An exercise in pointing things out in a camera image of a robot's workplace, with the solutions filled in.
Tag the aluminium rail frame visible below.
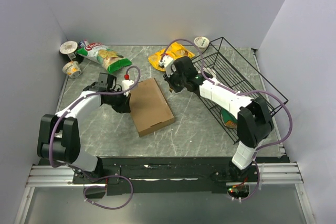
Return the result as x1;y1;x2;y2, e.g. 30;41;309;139
26;163;303;187

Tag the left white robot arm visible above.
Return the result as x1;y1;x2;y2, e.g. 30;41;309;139
37;73;135;183

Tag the yogurt cup upright corner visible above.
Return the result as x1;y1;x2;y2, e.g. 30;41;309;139
59;41;78;61

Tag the yellow chips bag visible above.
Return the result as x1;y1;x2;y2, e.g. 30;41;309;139
148;42;195;72

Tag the black wire basket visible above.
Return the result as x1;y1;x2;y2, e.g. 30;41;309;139
187;36;289;145

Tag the green snack pack in basket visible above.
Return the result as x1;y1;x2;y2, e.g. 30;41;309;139
221;108;238;130

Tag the brown cardboard express box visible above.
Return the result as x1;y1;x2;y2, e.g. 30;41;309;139
130;78;175;137

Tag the yogurt cup yellow label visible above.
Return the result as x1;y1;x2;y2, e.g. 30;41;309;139
62;61;82;79

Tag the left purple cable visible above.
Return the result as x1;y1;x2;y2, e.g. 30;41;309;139
48;65;141;168

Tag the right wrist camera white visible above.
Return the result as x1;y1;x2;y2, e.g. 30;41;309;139
158;56;174;72

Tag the green white chips bag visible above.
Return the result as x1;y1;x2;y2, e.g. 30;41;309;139
76;42;132;74

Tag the purple cable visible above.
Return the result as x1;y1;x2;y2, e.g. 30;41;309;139
48;65;141;168
160;38;293;201

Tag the cup inside wire basket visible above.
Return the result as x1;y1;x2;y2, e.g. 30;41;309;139
204;68;217;79

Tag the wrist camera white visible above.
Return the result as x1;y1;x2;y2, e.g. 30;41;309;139
121;74;137;97
158;56;174;72

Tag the blue white cup behind bag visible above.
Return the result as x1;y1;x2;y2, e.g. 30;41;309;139
78;39;90;49

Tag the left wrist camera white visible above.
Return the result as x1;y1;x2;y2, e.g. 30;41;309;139
121;74;137;97

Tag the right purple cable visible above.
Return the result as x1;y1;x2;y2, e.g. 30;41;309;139
160;38;293;201

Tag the yogurt cup at back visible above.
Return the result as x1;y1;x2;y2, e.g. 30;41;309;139
194;36;209;53

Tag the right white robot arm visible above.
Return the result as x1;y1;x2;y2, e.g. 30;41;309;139
159;55;274;182

